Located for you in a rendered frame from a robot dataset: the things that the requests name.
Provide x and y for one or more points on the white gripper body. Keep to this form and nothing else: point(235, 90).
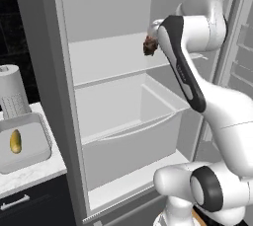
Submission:
point(153, 30)

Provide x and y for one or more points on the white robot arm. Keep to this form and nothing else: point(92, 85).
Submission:
point(227, 121)

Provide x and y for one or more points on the brown steak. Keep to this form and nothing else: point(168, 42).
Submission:
point(150, 46)

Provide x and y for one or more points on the grey tupperware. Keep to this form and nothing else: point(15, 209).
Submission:
point(33, 141)

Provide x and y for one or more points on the yellow-green cucumber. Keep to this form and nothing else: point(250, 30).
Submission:
point(15, 141)

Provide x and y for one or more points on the white fridge shelf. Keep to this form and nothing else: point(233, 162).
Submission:
point(112, 57)

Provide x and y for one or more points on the grey fridge door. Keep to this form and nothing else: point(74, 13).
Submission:
point(242, 52)

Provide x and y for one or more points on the grey fridge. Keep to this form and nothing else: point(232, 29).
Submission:
point(49, 55)

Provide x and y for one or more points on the white fridge drawer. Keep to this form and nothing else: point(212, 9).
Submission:
point(131, 151)

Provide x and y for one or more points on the grey paper towel roll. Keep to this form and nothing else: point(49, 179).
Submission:
point(11, 88)

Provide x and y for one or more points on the dark cabinet drawer front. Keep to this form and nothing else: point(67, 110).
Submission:
point(42, 203)

